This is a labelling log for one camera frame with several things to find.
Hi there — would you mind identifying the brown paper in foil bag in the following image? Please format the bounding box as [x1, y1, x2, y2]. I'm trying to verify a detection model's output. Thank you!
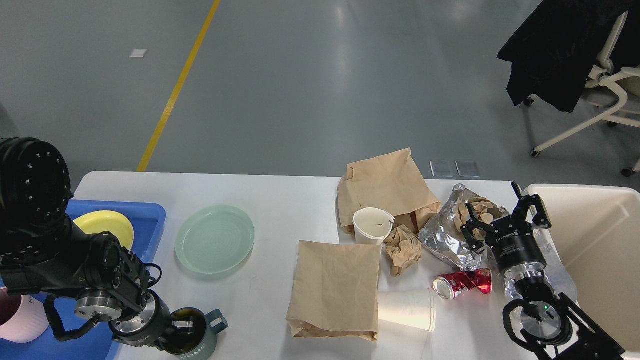
[454, 197, 510, 232]

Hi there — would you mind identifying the floor outlet plate right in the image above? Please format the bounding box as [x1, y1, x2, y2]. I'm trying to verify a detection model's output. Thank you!
[455, 160, 481, 178]

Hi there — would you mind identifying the floor outlet plate left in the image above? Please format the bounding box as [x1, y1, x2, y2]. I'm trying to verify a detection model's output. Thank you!
[429, 160, 455, 178]

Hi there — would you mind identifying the flat brown paper bag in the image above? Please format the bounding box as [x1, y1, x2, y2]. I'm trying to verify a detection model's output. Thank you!
[285, 240, 382, 342]

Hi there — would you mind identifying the crumpled brown paper ball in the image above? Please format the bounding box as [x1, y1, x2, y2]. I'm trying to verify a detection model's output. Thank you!
[382, 224, 422, 277]

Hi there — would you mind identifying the white office chair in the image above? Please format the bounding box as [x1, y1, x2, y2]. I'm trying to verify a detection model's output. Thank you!
[530, 11, 640, 158]

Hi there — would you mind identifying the beige plastic bin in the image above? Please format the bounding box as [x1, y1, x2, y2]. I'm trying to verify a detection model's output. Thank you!
[526, 184, 640, 360]

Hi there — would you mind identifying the upright white paper cup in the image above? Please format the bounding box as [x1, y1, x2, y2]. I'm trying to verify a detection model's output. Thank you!
[352, 207, 395, 246]

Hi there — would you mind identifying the silver foil bag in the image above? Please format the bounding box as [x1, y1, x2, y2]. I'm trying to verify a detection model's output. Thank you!
[418, 184, 483, 271]

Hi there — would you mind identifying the pink ribbed mug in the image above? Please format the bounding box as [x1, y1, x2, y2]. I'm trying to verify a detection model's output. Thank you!
[0, 287, 50, 344]

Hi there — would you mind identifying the mint green plate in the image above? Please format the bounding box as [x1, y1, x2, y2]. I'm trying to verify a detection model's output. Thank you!
[174, 204, 255, 275]

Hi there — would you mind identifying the lying white paper cup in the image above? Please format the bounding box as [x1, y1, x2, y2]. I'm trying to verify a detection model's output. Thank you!
[377, 288, 436, 333]

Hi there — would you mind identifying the blue plastic tray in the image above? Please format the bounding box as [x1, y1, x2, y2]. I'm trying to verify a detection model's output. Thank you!
[0, 200, 166, 360]

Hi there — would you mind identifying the crumpled large brown paper bag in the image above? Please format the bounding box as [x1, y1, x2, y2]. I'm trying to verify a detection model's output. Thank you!
[337, 148, 442, 234]

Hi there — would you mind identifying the black jacket on chair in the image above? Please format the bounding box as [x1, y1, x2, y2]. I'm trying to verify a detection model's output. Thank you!
[497, 0, 640, 113]

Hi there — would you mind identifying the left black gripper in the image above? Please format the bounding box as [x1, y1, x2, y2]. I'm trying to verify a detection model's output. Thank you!
[109, 290, 195, 351]

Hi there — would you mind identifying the floor outlet plate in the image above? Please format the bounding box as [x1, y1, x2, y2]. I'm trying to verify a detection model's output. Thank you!
[429, 160, 455, 178]
[455, 160, 481, 178]

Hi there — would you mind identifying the yellow plate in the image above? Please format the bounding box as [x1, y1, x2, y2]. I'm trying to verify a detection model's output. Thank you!
[73, 210, 135, 250]

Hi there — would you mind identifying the teal mug yellow inside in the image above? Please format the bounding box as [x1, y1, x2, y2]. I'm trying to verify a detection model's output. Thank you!
[164, 307, 228, 360]

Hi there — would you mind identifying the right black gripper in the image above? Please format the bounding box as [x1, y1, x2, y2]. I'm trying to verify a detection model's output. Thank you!
[461, 182, 553, 279]

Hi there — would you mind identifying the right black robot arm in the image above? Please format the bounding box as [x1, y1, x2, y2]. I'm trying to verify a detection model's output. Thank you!
[461, 183, 625, 360]

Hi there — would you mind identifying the crushed red soda can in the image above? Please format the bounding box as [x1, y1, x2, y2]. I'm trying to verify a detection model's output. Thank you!
[431, 268, 493, 300]

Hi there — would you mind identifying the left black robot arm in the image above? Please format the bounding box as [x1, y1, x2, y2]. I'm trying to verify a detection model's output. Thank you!
[0, 137, 199, 354]

